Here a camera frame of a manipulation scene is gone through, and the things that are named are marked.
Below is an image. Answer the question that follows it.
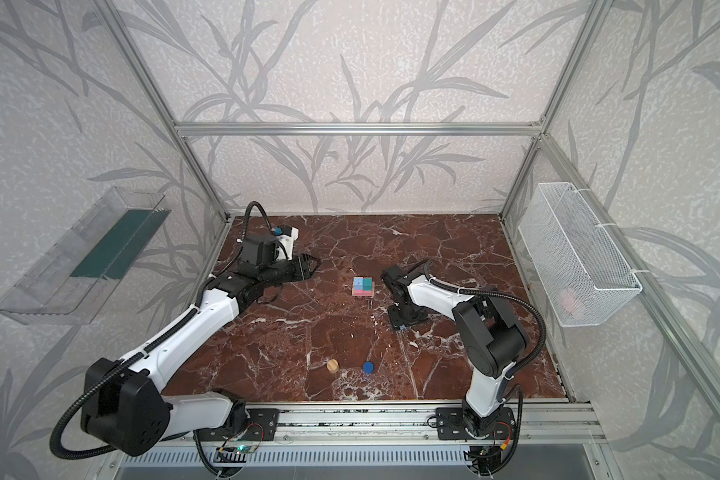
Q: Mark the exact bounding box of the white wire mesh basket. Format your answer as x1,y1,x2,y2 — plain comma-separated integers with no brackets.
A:
518,182,642,328

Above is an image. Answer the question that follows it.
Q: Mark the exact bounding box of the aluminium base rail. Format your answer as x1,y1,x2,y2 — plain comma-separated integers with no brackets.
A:
107,400,607,448

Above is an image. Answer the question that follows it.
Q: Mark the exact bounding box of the natural wood cylinder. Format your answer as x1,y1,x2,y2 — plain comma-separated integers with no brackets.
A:
326,359,340,373

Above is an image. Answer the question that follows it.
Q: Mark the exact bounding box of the aluminium enclosure frame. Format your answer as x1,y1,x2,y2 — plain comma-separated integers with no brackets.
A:
93,1,720,421

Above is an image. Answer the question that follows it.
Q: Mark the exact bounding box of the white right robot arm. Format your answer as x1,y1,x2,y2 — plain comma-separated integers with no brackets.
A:
381,260,547,439

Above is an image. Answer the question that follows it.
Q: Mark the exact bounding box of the pink object in basket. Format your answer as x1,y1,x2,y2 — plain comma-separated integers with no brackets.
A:
559,288,585,319

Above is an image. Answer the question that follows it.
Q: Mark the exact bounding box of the clear plastic wall tray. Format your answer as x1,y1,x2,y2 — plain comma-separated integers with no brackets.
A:
0,187,171,325

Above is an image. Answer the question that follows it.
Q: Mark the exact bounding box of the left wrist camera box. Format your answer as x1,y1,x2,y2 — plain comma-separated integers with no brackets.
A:
273,225,299,260

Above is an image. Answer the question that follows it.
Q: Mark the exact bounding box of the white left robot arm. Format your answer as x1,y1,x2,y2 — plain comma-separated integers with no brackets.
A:
49,225,320,460

